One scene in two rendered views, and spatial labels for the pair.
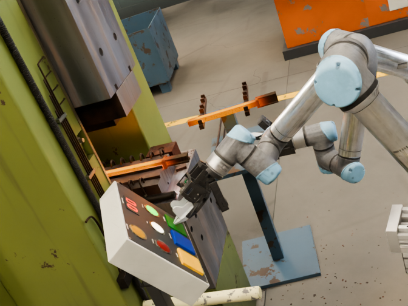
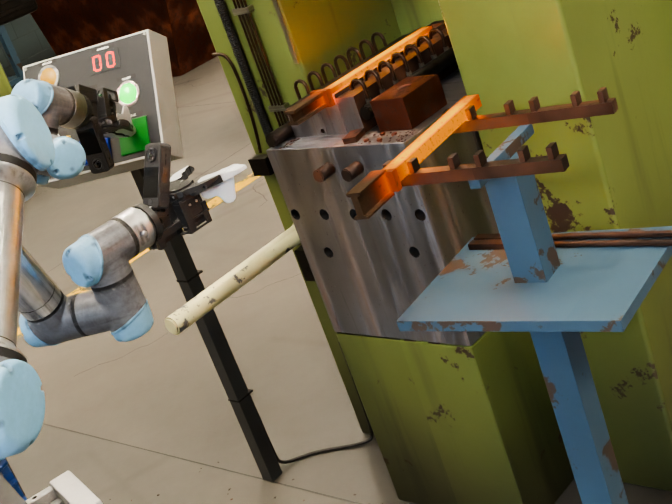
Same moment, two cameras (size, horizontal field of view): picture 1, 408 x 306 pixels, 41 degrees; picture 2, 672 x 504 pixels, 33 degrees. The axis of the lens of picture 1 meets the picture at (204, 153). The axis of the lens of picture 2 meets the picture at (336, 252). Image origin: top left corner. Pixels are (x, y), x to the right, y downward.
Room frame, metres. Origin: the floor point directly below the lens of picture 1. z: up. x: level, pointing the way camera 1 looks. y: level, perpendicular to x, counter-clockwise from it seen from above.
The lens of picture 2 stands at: (2.84, -1.80, 1.53)
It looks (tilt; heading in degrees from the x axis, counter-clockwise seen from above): 21 degrees down; 118
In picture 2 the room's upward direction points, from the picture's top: 20 degrees counter-clockwise
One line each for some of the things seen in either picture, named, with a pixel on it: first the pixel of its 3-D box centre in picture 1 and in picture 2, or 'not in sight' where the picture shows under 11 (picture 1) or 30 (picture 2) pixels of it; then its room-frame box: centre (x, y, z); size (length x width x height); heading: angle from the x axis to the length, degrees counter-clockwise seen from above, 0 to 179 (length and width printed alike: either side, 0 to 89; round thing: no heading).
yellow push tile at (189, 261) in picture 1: (189, 262); not in sight; (1.22, 0.15, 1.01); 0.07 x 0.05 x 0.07; 5
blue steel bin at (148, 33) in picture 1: (116, 63); not in sight; (6.00, 0.54, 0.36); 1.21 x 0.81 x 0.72; 76
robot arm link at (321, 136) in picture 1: (320, 134); (100, 254); (1.67, -0.41, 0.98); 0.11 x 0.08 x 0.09; 70
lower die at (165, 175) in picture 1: (118, 184); (384, 75); (1.93, 0.36, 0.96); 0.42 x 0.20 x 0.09; 70
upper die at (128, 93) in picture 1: (79, 105); not in sight; (1.93, 0.36, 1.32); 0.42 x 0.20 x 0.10; 70
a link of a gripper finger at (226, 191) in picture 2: (254, 140); (226, 186); (1.82, -0.20, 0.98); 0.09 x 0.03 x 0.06; 34
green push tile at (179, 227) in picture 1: (174, 227); (135, 136); (1.42, 0.17, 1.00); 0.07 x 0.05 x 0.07; 5
